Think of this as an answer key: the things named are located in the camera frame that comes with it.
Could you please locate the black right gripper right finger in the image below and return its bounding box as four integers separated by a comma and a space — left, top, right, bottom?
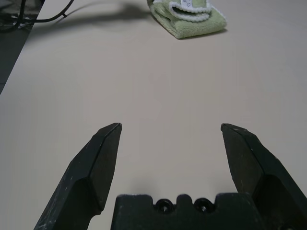
220, 123, 307, 230

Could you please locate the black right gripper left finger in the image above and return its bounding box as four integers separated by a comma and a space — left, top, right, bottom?
33, 123, 123, 230

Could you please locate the green terry towel white trim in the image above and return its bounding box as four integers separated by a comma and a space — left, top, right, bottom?
146, 0, 228, 40

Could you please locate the black left wrist camera cable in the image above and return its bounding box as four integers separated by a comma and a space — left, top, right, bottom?
0, 0, 75, 33

